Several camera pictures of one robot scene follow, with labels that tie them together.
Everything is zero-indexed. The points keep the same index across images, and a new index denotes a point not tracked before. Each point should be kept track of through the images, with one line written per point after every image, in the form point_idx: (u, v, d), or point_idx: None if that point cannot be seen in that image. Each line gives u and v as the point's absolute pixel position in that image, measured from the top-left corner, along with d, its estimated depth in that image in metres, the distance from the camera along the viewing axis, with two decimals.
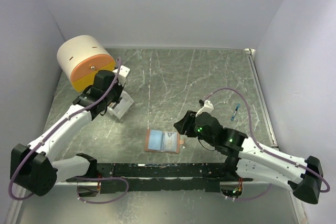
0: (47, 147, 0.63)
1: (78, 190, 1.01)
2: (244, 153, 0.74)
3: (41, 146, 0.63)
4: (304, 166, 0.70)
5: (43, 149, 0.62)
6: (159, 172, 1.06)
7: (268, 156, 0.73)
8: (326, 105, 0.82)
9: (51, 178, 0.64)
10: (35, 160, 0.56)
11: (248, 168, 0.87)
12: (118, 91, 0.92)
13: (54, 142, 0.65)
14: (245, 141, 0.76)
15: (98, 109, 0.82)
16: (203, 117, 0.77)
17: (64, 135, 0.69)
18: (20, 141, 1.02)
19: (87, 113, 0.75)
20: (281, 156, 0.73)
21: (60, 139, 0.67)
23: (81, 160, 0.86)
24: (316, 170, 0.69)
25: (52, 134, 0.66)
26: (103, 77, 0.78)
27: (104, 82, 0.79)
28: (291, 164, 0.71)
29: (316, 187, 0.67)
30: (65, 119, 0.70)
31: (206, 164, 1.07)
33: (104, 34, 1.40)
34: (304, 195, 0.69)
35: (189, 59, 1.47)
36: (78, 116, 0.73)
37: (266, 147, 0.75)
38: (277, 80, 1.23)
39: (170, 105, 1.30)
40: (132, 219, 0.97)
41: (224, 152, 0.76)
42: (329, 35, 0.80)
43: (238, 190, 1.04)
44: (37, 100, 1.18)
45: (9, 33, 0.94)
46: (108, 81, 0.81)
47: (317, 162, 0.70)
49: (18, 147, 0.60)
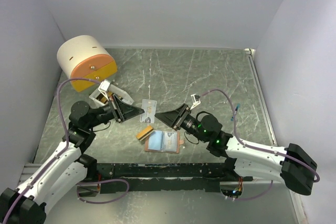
0: (35, 189, 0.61)
1: (78, 190, 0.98)
2: (229, 150, 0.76)
3: (29, 189, 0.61)
4: (283, 153, 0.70)
5: (32, 193, 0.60)
6: (159, 172, 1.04)
7: (251, 150, 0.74)
8: (326, 106, 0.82)
9: (41, 218, 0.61)
10: (23, 205, 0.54)
11: (245, 165, 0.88)
12: (106, 112, 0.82)
13: (42, 184, 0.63)
14: (231, 140, 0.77)
15: (89, 141, 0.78)
16: (210, 120, 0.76)
17: (53, 174, 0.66)
18: (20, 141, 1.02)
19: (75, 149, 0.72)
20: (263, 148, 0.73)
21: (49, 180, 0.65)
23: (77, 170, 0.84)
24: (297, 156, 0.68)
25: (40, 176, 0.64)
26: (76, 118, 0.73)
27: (81, 120, 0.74)
28: (272, 153, 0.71)
29: (301, 173, 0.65)
30: (54, 159, 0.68)
31: (206, 164, 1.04)
33: (104, 34, 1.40)
34: (291, 183, 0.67)
35: (189, 59, 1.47)
36: (66, 153, 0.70)
37: (249, 142, 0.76)
38: (276, 80, 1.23)
39: (170, 105, 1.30)
40: (132, 219, 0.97)
41: (215, 153, 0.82)
42: (329, 37, 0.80)
43: (238, 190, 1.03)
44: (38, 101, 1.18)
45: (10, 34, 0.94)
46: (84, 117, 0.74)
47: (297, 148, 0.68)
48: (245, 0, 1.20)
49: (7, 191, 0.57)
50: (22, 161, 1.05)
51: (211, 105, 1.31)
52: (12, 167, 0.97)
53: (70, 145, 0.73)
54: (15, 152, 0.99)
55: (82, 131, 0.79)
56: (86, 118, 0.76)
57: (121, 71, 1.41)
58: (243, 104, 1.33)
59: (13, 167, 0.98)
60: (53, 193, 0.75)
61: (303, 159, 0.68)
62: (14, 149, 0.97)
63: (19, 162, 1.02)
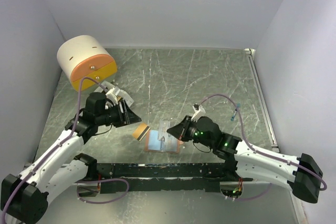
0: (38, 176, 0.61)
1: (78, 190, 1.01)
2: (239, 155, 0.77)
3: (32, 175, 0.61)
4: (296, 162, 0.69)
5: (34, 179, 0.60)
6: (159, 172, 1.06)
7: (262, 157, 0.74)
8: (327, 106, 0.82)
9: (42, 207, 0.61)
10: (25, 192, 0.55)
11: (248, 167, 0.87)
12: (114, 114, 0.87)
13: (45, 171, 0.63)
14: (240, 144, 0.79)
15: (91, 131, 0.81)
16: (206, 122, 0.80)
17: (55, 163, 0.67)
18: (20, 141, 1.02)
19: (78, 137, 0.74)
20: (274, 155, 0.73)
21: (51, 168, 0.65)
23: (77, 168, 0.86)
24: (310, 167, 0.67)
25: (43, 162, 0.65)
26: (94, 100, 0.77)
27: (95, 106, 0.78)
28: (283, 162, 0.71)
29: (312, 184, 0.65)
30: (57, 146, 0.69)
31: (206, 164, 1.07)
33: (104, 34, 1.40)
34: (301, 194, 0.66)
35: (189, 59, 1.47)
36: (69, 142, 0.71)
37: (259, 148, 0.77)
38: (276, 80, 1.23)
39: (170, 105, 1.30)
40: (132, 219, 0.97)
41: (222, 156, 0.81)
42: (329, 36, 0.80)
43: (238, 190, 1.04)
44: (38, 100, 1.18)
45: (10, 33, 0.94)
46: (98, 105, 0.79)
47: (310, 158, 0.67)
48: (245, 0, 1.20)
49: (9, 178, 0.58)
50: (22, 161, 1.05)
51: (211, 105, 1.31)
52: (12, 168, 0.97)
53: (74, 134, 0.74)
54: (16, 152, 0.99)
55: (87, 121, 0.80)
56: (100, 108, 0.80)
57: (121, 71, 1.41)
58: (243, 104, 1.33)
59: (13, 166, 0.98)
60: (55, 184, 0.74)
61: (316, 171, 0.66)
62: (14, 148, 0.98)
63: (19, 162, 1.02)
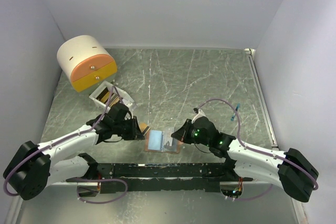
0: (53, 151, 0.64)
1: (78, 190, 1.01)
2: (231, 151, 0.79)
3: (49, 149, 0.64)
4: (282, 157, 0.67)
5: (49, 152, 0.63)
6: (159, 172, 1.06)
7: (251, 152, 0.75)
8: (327, 106, 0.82)
9: (39, 184, 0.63)
10: (38, 161, 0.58)
11: (245, 166, 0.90)
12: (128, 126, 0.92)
13: (60, 150, 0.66)
14: (233, 142, 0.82)
15: (106, 136, 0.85)
16: (201, 120, 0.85)
17: (67, 148, 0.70)
18: (20, 140, 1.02)
19: (96, 134, 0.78)
20: (263, 149, 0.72)
21: (64, 150, 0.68)
23: (80, 163, 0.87)
24: (297, 161, 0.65)
25: (60, 142, 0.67)
26: (118, 108, 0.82)
27: (117, 114, 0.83)
28: (270, 156, 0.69)
29: (298, 178, 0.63)
30: (76, 134, 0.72)
31: (206, 164, 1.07)
33: (104, 34, 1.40)
34: (289, 188, 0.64)
35: (189, 59, 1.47)
36: (87, 134, 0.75)
37: (251, 145, 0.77)
38: (276, 80, 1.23)
39: (170, 105, 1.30)
40: (132, 219, 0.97)
41: (218, 154, 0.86)
42: (329, 37, 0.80)
43: (238, 190, 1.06)
44: (38, 99, 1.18)
45: (10, 33, 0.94)
46: (120, 115, 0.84)
47: (297, 152, 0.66)
48: (244, 0, 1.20)
49: (28, 145, 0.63)
50: None
51: (211, 105, 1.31)
52: None
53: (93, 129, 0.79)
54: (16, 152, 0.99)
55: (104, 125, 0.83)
56: (119, 118, 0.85)
57: (121, 71, 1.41)
58: (243, 104, 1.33)
59: None
60: (56, 170, 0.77)
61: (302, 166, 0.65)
62: (14, 148, 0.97)
63: None
